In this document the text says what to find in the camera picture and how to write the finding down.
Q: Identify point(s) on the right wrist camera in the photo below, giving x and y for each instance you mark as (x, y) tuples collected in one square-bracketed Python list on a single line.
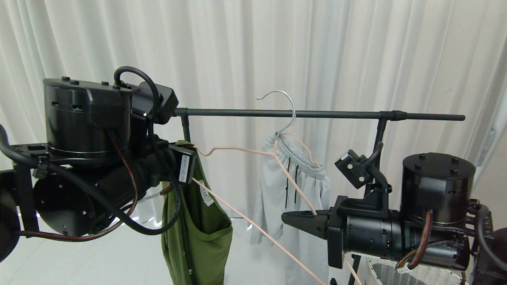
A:
[(352, 168)]

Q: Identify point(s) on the white curtain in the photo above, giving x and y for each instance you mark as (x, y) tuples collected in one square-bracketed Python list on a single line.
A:
[(277, 47)]

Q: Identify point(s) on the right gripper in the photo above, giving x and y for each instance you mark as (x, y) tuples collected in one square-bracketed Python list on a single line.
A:
[(364, 233)]

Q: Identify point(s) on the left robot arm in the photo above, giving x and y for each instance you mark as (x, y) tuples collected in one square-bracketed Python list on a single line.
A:
[(87, 118)]

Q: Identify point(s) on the pale grey shorts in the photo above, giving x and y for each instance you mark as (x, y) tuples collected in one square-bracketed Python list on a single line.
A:
[(273, 186)]

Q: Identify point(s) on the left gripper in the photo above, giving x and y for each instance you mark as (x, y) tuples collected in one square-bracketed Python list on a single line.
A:
[(63, 206)]

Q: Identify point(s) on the green garment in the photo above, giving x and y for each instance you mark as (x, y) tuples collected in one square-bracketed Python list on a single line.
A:
[(198, 237)]

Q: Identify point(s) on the black clothes rack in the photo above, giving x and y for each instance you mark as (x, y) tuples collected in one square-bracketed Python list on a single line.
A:
[(336, 114)]

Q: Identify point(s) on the pink clothes hanger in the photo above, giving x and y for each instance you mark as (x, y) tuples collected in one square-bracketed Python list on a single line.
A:
[(307, 149), (295, 186)]

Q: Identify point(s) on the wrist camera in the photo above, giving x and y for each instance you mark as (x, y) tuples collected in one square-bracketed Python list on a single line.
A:
[(352, 168), (158, 103)]

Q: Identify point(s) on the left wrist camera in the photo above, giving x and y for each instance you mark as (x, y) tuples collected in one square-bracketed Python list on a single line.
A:
[(158, 103)]

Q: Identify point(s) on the white laundry basket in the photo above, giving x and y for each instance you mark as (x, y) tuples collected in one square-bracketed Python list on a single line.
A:
[(404, 273)]

